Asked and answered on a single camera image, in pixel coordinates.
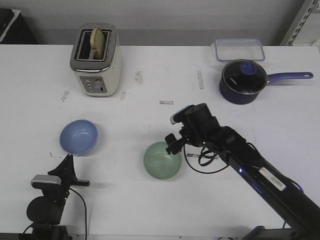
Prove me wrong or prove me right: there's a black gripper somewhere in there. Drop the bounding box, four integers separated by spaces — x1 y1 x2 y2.
165 125 200 155
42 154 91 203

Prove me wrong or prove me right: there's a green bowl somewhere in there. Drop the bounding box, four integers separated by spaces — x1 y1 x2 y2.
143 141 182 180

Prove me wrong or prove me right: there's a blue bowl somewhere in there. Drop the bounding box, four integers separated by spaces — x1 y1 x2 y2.
59 119 98 156

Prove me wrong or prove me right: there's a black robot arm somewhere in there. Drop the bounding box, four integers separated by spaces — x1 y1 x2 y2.
165 103 320 240
26 154 90 240

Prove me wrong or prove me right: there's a dark blue saucepan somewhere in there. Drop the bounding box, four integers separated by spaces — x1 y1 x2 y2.
219 72 314 105

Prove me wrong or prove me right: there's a glass lid with blue knob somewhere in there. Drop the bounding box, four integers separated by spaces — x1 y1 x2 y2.
222 59 268 95

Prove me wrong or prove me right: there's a cream and chrome toaster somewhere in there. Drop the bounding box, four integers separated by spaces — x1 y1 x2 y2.
70 22 122 97

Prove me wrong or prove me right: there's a clear plastic food container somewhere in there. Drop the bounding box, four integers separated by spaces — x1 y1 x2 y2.
211 38 265 62

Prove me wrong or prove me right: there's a bread slice in toaster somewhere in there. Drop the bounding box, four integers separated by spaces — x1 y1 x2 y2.
89 28 105 60

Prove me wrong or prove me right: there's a black box in corner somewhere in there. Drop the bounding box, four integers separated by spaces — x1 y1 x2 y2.
0 8 38 45

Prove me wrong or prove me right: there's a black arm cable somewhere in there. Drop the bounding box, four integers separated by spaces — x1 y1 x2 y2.
67 187 88 238
183 142 305 193

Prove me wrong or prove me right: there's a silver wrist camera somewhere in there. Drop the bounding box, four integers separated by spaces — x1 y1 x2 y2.
170 105 191 125
30 174 62 190

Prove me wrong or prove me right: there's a perforated metal shelf post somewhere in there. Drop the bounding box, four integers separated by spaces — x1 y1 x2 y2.
279 0 320 46

